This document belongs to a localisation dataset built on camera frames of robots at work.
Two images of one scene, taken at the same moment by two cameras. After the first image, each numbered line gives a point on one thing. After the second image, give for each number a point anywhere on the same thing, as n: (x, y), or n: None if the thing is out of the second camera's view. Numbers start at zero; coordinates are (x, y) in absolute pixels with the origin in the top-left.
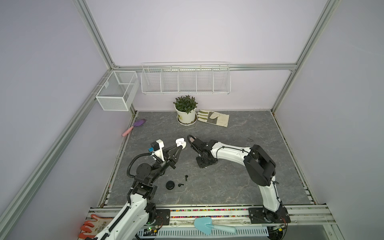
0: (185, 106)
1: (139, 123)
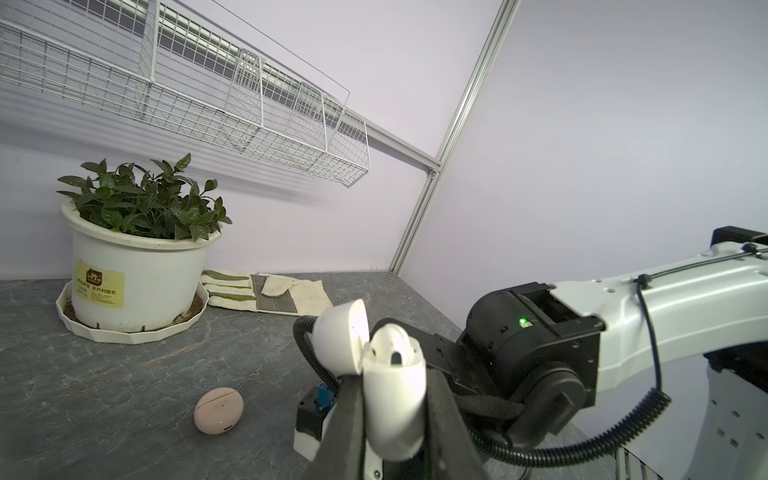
0: (140, 240)
1: None
